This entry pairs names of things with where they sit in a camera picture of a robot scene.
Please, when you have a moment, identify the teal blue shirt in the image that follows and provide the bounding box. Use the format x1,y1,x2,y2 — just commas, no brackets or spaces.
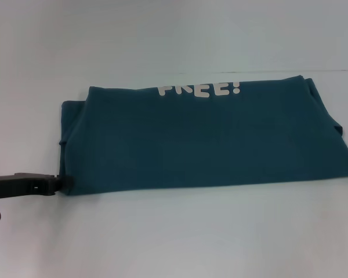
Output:
59,75,348,196

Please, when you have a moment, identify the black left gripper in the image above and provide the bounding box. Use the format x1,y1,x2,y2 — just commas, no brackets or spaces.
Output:
0,172,74,200

